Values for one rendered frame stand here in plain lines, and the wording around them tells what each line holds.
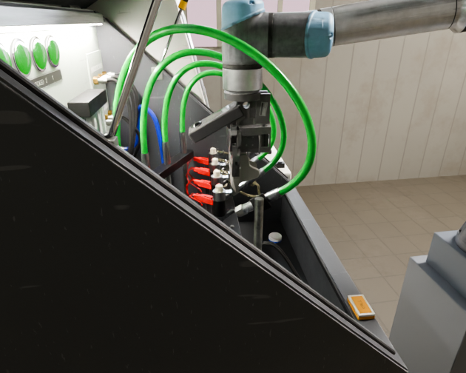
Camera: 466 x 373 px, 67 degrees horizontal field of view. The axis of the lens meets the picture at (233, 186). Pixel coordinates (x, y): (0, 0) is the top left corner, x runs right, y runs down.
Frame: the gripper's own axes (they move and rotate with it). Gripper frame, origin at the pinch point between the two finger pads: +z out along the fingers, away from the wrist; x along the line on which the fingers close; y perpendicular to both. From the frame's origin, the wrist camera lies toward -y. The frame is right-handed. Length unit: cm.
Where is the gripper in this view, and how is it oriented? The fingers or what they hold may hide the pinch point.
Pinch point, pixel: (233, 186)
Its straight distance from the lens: 75.7
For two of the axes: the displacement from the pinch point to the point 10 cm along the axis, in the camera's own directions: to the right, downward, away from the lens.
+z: 0.1, 9.0, 4.3
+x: -1.0, -4.2, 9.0
